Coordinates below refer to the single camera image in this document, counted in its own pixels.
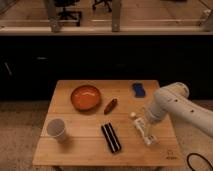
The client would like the clear plastic bottle white cap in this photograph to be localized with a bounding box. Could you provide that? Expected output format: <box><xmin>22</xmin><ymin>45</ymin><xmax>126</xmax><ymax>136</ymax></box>
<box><xmin>130</xmin><ymin>112</ymin><xmax>157</xmax><ymax>146</ymax></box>

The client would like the black office chair left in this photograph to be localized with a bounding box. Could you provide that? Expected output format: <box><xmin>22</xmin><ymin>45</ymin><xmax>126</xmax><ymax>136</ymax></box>
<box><xmin>54</xmin><ymin>0</ymin><xmax>82</xmax><ymax>26</ymax></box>

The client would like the brown sausage-shaped object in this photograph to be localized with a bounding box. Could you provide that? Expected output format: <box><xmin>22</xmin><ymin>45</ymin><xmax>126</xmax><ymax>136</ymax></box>
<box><xmin>104</xmin><ymin>99</ymin><xmax>117</xmax><ymax>114</ymax></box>

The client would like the black striped rectangular case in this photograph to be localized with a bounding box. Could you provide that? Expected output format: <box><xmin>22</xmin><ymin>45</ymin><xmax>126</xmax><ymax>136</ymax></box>
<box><xmin>101</xmin><ymin>123</ymin><xmax>122</xmax><ymax>153</ymax></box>

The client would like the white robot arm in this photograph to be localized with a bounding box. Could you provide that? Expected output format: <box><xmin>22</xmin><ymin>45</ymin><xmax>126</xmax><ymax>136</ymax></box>
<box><xmin>145</xmin><ymin>82</ymin><xmax>213</xmax><ymax>138</ymax></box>

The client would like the grey metal post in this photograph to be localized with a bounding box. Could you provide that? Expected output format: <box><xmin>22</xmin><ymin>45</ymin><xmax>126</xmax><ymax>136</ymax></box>
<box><xmin>197</xmin><ymin>10</ymin><xmax>213</xmax><ymax>32</ymax></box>
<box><xmin>44</xmin><ymin>0</ymin><xmax>60</xmax><ymax>33</ymax></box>
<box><xmin>112</xmin><ymin>0</ymin><xmax>121</xmax><ymax>32</ymax></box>

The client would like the wooden table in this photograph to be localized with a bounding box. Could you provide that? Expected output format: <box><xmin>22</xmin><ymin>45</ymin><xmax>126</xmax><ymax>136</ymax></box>
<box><xmin>33</xmin><ymin>80</ymin><xmax>183</xmax><ymax>166</ymax></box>

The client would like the blue sponge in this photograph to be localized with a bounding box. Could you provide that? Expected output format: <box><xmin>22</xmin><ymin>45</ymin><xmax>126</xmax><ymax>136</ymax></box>
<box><xmin>132</xmin><ymin>83</ymin><xmax>146</xmax><ymax>98</ymax></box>

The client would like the black office chair right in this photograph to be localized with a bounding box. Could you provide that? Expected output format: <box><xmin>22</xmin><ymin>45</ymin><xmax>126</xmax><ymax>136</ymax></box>
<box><xmin>91</xmin><ymin>0</ymin><xmax>113</xmax><ymax>13</ymax></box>

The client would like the grey metal post left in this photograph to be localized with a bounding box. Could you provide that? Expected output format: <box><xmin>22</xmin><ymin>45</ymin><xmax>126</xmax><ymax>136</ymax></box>
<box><xmin>44</xmin><ymin>0</ymin><xmax>60</xmax><ymax>33</ymax></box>

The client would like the orange ceramic bowl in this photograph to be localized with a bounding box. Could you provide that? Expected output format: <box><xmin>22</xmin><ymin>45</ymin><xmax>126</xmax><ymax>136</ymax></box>
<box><xmin>70</xmin><ymin>85</ymin><xmax>101</xmax><ymax>110</ymax></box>

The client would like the black office chair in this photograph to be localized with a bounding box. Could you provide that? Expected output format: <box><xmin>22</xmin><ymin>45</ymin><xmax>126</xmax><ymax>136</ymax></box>
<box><xmin>54</xmin><ymin>0</ymin><xmax>82</xmax><ymax>26</ymax></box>
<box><xmin>91</xmin><ymin>0</ymin><xmax>113</xmax><ymax>13</ymax></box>

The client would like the grey metal post right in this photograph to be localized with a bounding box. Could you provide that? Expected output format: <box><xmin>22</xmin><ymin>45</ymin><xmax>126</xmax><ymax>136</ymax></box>
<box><xmin>197</xmin><ymin>10</ymin><xmax>213</xmax><ymax>32</ymax></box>

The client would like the white paper cup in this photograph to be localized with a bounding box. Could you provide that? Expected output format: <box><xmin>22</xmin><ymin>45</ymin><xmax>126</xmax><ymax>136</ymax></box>
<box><xmin>46</xmin><ymin>118</ymin><xmax>68</xmax><ymax>142</ymax></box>

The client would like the grey metal post centre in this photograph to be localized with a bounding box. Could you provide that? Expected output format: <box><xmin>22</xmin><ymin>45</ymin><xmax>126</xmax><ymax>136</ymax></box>
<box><xmin>112</xmin><ymin>0</ymin><xmax>121</xmax><ymax>32</ymax></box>

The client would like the black cable on floor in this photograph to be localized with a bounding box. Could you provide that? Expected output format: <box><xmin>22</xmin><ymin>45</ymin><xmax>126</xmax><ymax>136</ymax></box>
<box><xmin>185</xmin><ymin>152</ymin><xmax>213</xmax><ymax>171</ymax></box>

